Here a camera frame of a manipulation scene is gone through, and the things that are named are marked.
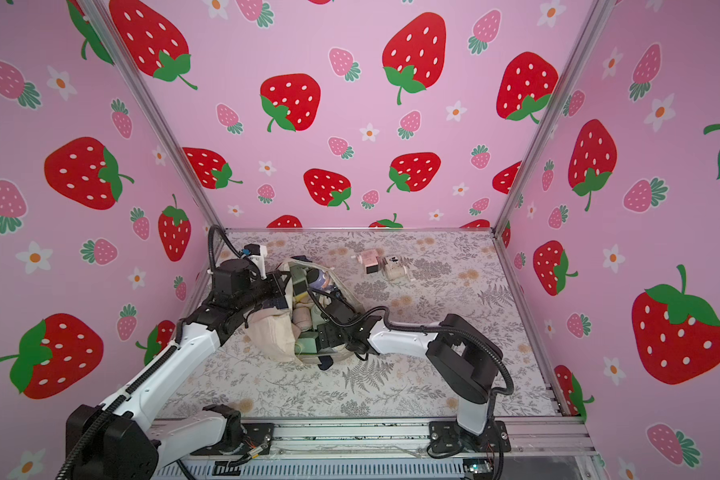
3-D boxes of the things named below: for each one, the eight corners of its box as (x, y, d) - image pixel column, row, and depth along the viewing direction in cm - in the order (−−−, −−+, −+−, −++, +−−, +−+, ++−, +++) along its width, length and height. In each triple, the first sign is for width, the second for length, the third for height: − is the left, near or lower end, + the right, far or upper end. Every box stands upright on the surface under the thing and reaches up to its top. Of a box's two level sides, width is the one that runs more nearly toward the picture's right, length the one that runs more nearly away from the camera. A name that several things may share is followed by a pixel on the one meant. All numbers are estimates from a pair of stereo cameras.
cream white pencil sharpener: (392, 284, 106) (393, 277, 103) (380, 269, 111) (381, 262, 107) (407, 276, 109) (408, 269, 105) (395, 262, 113) (395, 255, 110)
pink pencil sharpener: (364, 277, 109) (364, 268, 104) (358, 261, 113) (358, 252, 109) (381, 272, 110) (381, 263, 106) (374, 257, 115) (374, 248, 111)
